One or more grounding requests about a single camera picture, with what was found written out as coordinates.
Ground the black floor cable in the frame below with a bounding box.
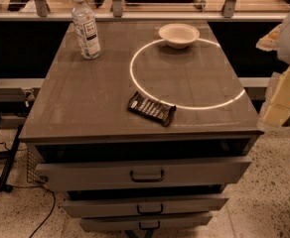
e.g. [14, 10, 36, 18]
[0, 114, 58, 238]

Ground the black bar on floor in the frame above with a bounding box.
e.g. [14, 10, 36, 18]
[0, 125, 23, 192]

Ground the white paper bowl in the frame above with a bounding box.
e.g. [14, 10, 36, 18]
[158, 23, 200, 49]

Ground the top drawer with handle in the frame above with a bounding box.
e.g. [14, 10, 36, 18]
[36, 157, 251, 191]

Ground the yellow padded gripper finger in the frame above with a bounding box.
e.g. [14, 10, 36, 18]
[260, 65, 290, 127]

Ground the grey drawer cabinet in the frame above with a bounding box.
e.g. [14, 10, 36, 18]
[18, 19, 265, 234]

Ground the clear plastic water bottle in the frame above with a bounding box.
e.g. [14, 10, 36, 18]
[72, 0, 100, 60]

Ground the bottom drawer with handle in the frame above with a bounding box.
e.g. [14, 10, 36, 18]
[79, 212, 213, 232]

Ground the black snack wrapper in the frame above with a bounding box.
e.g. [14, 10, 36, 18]
[127, 91, 177, 127]

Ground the drawer with handle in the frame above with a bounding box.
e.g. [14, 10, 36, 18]
[63, 194, 228, 218]
[79, 212, 213, 232]
[36, 157, 251, 191]

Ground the metal railing frame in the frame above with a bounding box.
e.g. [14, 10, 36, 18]
[0, 0, 290, 21]

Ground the middle drawer with handle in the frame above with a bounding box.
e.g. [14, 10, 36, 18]
[63, 194, 228, 218]

